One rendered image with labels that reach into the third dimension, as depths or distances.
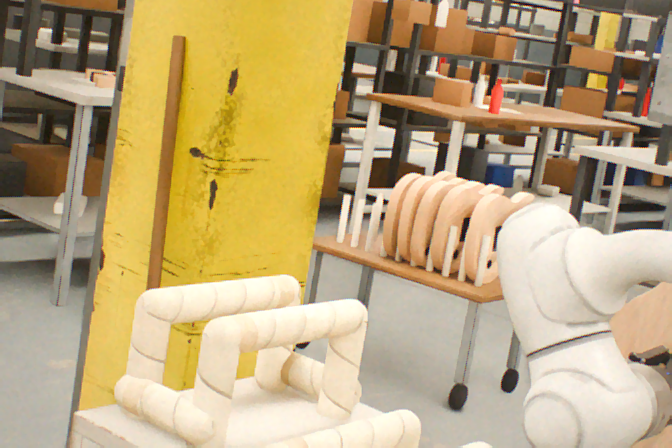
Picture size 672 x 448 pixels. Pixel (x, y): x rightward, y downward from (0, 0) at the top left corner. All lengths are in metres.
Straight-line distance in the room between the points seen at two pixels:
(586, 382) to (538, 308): 0.10
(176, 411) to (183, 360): 1.12
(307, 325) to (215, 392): 0.11
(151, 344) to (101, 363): 1.26
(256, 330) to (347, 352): 0.14
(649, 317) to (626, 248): 0.41
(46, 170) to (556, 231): 5.50
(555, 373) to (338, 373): 0.33
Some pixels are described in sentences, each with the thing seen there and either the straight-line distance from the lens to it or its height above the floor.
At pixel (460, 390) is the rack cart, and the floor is 0.08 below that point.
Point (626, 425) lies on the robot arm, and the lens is 1.43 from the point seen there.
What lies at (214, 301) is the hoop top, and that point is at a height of 1.20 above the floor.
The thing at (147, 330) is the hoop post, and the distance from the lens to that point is 1.07.
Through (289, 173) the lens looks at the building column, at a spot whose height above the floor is 1.16.
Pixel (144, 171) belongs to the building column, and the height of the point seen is 1.12.
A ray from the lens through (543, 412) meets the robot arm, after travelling 1.38.
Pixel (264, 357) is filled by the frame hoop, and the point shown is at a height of 1.13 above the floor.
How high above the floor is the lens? 1.49
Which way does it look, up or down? 9 degrees down
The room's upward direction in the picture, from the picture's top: 10 degrees clockwise
